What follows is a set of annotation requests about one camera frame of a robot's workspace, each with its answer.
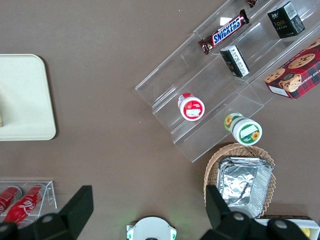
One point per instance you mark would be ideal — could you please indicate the small yellow item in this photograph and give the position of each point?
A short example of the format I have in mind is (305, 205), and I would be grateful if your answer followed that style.
(306, 232)

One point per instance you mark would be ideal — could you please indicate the red tartan cookie box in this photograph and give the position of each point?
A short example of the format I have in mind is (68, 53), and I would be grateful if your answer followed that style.
(297, 75)

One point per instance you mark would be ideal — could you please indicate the red-lidded round jar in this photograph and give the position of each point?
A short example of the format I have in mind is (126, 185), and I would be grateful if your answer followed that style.
(192, 108)

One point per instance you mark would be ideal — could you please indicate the red cola can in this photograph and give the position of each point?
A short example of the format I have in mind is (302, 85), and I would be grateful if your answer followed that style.
(6, 197)
(23, 205)

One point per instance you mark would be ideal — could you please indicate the Snickers chocolate bar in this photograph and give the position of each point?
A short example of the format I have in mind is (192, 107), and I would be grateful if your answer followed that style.
(226, 31)

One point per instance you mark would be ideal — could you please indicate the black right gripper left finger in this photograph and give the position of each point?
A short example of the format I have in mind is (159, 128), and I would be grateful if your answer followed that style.
(65, 220)

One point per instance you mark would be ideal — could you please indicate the black Face carton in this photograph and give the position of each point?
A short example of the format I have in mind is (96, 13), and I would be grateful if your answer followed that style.
(285, 21)

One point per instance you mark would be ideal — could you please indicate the tan wicker basket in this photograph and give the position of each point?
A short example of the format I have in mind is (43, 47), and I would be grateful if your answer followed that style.
(212, 165)

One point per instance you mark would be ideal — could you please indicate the green sunflower round jar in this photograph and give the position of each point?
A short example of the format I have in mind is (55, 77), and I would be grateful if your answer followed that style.
(246, 131)

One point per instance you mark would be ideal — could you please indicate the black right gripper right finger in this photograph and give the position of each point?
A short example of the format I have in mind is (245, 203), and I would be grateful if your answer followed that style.
(232, 227)

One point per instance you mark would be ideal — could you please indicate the clear acrylic can holder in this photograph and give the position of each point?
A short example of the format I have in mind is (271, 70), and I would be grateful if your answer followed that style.
(48, 197)

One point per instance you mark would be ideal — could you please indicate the clear acrylic tiered shelf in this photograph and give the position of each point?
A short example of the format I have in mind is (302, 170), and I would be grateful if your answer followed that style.
(200, 75)

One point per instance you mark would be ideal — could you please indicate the aluminium foil tray stack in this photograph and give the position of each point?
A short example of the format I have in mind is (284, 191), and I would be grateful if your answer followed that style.
(240, 185)

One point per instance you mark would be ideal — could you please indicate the cream plastic tray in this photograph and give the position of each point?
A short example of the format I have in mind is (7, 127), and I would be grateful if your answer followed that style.
(25, 100)

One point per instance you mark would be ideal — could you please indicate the black carton with white label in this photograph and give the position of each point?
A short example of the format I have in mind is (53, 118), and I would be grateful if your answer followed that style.
(236, 61)

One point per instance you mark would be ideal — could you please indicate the brown candy bar wrapper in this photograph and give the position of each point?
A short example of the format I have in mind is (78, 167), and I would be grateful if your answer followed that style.
(252, 3)

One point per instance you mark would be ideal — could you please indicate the white round device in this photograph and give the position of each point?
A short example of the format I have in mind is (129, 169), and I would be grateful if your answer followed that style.
(151, 228)

